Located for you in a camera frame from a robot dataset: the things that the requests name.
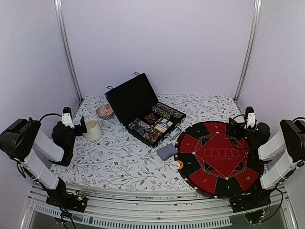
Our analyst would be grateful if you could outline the white dealer button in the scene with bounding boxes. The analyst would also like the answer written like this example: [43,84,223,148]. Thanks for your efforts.
[169,160,181,170]

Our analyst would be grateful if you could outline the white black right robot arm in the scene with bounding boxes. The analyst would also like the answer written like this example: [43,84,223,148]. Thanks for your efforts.
[228,115,305,225]

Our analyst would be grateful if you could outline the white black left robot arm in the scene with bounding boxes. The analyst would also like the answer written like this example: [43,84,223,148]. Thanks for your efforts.
[0,112,88,212]

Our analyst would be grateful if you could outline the red white patterned bowl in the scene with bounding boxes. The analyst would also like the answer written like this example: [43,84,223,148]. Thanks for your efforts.
[96,104,114,119]

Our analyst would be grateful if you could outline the round red black poker mat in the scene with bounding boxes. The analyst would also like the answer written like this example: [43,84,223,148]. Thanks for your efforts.
[174,121,264,198]

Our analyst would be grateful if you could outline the floral white table mat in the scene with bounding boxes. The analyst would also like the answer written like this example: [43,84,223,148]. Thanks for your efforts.
[50,94,243,192]

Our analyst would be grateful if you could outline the open black poker chip case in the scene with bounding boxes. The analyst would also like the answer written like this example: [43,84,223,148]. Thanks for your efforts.
[105,73,186,147]

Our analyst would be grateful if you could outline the front row poker chips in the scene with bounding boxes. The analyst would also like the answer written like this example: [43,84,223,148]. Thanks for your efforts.
[128,118,160,146]

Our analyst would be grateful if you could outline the row poker chips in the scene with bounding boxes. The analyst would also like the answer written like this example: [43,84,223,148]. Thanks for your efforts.
[128,118,160,146]
[151,103,184,119]

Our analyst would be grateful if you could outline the blue boxed card deck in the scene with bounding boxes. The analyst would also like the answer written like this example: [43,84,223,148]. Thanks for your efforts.
[159,118,173,129]

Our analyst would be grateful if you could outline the grey card deck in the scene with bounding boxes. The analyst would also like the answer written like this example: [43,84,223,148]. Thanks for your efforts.
[157,144,178,161]

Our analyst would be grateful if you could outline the back row poker chips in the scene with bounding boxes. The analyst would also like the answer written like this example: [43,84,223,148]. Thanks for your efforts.
[151,103,184,119]

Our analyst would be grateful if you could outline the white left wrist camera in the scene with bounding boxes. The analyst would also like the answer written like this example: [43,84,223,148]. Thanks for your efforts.
[61,107,74,129]

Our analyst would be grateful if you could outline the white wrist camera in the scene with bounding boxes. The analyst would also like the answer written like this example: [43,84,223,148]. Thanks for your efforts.
[245,106,256,128]
[61,107,74,129]

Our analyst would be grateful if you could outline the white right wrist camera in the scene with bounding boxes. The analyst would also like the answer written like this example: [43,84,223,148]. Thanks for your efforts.
[245,106,256,128]

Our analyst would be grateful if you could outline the right aluminium frame post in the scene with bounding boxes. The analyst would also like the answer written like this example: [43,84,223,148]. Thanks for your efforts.
[234,0,262,103]

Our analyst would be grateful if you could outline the aluminium frame post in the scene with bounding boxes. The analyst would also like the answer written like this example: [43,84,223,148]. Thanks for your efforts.
[234,0,262,103]
[54,0,83,102]

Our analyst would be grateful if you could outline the left aluminium frame post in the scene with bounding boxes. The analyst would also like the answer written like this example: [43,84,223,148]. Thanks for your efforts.
[54,0,83,102]

